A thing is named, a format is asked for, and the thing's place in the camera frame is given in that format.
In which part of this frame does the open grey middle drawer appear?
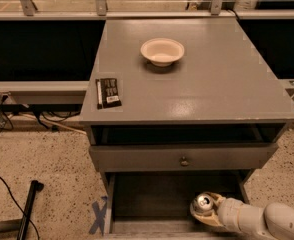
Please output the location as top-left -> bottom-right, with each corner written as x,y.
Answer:
104,171 -> 255,240

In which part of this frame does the grey horizontal beam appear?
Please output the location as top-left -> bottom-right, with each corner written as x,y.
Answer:
0,81 -> 89,104

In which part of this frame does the blue tape cross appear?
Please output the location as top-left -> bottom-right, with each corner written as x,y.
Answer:
89,196 -> 108,234

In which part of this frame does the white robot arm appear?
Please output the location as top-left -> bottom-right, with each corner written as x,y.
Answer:
190,192 -> 294,240

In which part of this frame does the black metal leg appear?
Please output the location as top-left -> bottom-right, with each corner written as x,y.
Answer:
17,180 -> 44,240

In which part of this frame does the grey top drawer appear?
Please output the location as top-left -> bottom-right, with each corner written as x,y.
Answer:
89,143 -> 278,172

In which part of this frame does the black floor cable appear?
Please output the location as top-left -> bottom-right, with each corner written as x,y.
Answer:
0,165 -> 41,240

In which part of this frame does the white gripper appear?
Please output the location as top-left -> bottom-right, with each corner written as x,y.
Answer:
190,192 -> 266,236

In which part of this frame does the black snack bar wrapper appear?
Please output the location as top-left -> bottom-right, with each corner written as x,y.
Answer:
95,78 -> 122,109

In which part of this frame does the grey drawer cabinet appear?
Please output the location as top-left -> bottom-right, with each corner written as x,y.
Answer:
79,18 -> 294,240

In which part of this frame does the silver green 7up can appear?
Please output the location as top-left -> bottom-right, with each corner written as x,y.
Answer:
190,193 -> 214,216

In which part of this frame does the round metal drawer knob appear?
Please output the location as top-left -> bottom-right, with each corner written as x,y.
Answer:
180,157 -> 189,167

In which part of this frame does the white paper bowl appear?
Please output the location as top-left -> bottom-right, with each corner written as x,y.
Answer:
140,38 -> 185,67

